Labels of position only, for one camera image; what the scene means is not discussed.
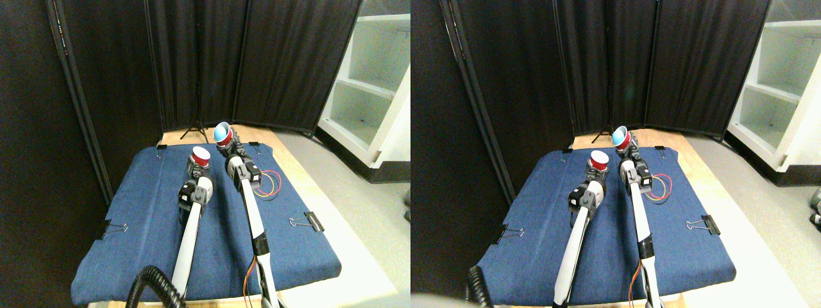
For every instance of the black tripod stand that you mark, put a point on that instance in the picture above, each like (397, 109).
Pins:
(195, 133)
(607, 136)

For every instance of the dark grey object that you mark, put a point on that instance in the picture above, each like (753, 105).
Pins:
(816, 205)

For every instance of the dark blue cloth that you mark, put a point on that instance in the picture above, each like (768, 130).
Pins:
(128, 256)
(526, 256)

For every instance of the black curtain stand pole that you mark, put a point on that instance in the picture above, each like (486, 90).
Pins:
(478, 102)
(80, 102)

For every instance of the blue ball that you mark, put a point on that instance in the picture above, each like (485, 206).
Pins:
(619, 136)
(222, 133)

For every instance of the red cup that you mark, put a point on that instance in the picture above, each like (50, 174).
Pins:
(600, 165)
(201, 160)
(626, 147)
(228, 144)

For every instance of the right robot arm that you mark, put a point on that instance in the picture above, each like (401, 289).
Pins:
(253, 212)
(638, 212)

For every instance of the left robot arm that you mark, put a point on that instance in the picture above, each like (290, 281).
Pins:
(574, 250)
(186, 250)

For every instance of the white shelf unit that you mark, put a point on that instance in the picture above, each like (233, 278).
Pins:
(385, 64)
(795, 64)

